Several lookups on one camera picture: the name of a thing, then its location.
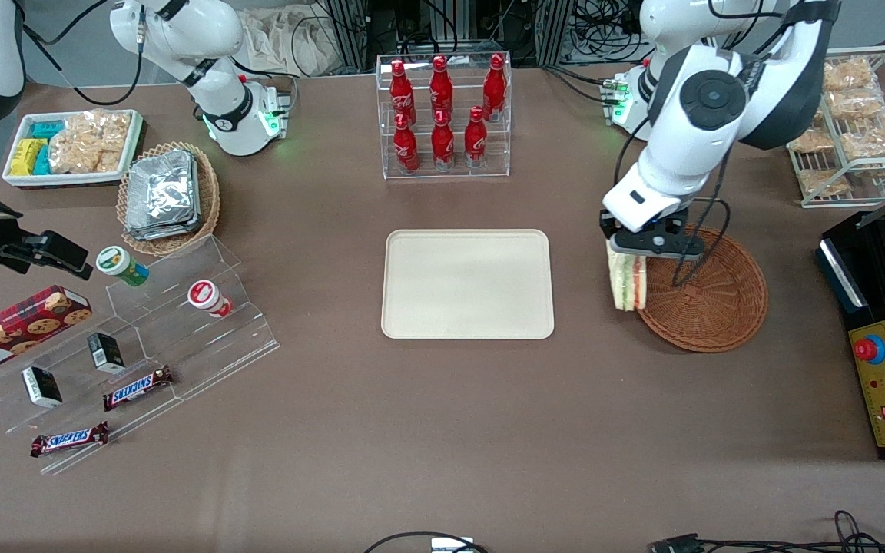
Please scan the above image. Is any triangle sandwich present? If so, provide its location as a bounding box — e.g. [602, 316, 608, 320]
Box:
[606, 240, 648, 312]

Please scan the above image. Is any reddish-brown round wicker basket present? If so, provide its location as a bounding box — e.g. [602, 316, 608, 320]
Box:
[635, 225, 768, 353]

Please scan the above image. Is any cream plastic tray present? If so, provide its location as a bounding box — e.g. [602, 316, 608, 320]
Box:
[381, 229, 555, 340]

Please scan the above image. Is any tan wicker basket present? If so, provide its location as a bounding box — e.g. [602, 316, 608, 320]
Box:
[117, 141, 220, 257]

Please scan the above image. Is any green lidded cup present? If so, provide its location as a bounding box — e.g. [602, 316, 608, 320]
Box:
[96, 246, 150, 287]

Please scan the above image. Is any white plastic bin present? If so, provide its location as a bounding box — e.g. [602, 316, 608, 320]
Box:
[2, 110, 144, 187]

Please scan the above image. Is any yellow snack pack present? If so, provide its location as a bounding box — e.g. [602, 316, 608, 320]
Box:
[10, 138, 48, 177]

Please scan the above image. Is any red tartan cookie box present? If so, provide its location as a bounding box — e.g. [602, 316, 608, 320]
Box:
[0, 285, 93, 379]

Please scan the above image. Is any crispy snack bag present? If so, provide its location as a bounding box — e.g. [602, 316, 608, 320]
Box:
[827, 88, 885, 121]
[823, 58, 875, 93]
[65, 110, 133, 145]
[49, 137, 125, 174]
[788, 127, 837, 154]
[796, 167, 852, 197]
[840, 115, 885, 162]

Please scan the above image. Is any small black box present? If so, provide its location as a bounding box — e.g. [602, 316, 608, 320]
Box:
[88, 332, 126, 374]
[22, 366, 63, 409]

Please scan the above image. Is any silver foil pack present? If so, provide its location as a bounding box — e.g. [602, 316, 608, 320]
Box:
[126, 150, 202, 240]

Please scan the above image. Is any red lidded cup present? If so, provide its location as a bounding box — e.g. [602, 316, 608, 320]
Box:
[187, 280, 233, 318]

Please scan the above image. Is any brown chocolate bar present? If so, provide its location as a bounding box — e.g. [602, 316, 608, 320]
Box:
[102, 365, 174, 412]
[31, 421, 109, 458]

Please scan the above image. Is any red cola bottle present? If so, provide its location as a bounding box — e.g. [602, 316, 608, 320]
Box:
[389, 59, 416, 125]
[464, 106, 488, 168]
[483, 53, 506, 121]
[430, 55, 454, 116]
[432, 109, 456, 171]
[394, 114, 419, 174]

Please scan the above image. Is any clear acrylic bottle rack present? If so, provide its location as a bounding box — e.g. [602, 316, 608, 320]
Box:
[376, 52, 512, 180]

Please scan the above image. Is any clear acrylic step stand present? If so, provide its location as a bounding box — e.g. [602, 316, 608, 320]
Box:
[0, 234, 282, 475]

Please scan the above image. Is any black machine with yellow panel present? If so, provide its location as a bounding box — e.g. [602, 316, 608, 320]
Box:
[817, 173, 885, 462]

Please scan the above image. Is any beige cloth bag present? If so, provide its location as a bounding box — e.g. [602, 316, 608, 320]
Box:
[239, 4, 347, 78]

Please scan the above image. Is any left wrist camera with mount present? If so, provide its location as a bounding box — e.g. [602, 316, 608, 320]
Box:
[610, 217, 707, 260]

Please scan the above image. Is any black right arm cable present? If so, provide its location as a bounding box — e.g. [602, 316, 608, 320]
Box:
[24, 0, 144, 107]

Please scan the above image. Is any black cable bundle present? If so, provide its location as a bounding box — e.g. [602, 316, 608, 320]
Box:
[573, 0, 647, 62]

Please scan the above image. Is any aluminium frame post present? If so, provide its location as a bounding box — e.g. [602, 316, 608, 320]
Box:
[536, 0, 575, 66]
[320, 0, 370, 70]

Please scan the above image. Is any black cable connector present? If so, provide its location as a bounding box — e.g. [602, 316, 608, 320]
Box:
[650, 534, 706, 553]

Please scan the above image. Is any black looped cable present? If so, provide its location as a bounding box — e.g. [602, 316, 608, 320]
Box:
[362, 531, 489, 553]

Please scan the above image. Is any black tangled cable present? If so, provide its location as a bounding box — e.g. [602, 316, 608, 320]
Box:
[696, 511, 885, 553]

